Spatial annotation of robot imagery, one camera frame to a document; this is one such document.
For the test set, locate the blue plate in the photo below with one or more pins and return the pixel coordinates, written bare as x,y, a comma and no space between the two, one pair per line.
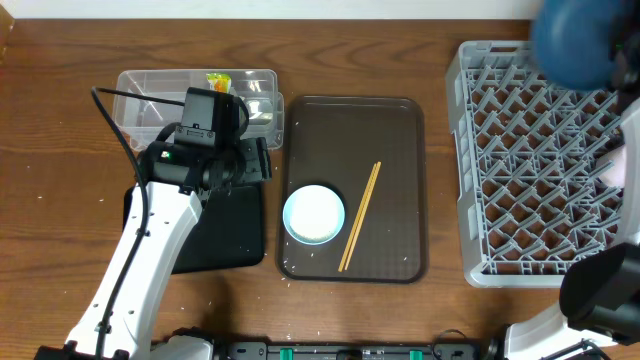
571,41

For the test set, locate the light blue rice bowl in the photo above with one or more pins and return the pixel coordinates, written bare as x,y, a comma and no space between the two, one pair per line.
313,215

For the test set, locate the pink plastic cup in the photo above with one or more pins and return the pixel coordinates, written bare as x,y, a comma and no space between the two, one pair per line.
614,176

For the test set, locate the black tray lid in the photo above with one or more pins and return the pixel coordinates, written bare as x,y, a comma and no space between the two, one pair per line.
226,233

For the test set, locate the brown serving tray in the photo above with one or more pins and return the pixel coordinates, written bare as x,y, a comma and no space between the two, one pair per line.
370,151

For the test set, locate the wooden chopstick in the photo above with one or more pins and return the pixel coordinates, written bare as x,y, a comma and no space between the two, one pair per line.
357,217
362,217

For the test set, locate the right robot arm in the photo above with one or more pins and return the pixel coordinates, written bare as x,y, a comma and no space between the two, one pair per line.
598,302

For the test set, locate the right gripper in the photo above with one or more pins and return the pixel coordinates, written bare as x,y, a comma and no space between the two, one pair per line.
630,27

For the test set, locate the grey dishwasher rack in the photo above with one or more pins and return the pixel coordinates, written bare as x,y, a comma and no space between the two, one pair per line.
531,203

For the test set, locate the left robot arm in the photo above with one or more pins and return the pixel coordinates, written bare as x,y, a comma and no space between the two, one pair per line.
119,322

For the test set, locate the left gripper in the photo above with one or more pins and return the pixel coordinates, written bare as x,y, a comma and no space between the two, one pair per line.
260,167

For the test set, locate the clear plastic waste bin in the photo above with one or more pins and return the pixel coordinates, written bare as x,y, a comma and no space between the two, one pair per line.
142,120

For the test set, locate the yellow green snack wrapper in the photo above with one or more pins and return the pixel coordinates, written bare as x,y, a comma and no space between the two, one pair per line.
219,82

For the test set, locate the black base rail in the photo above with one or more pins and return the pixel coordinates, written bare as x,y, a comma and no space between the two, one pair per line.
263,351

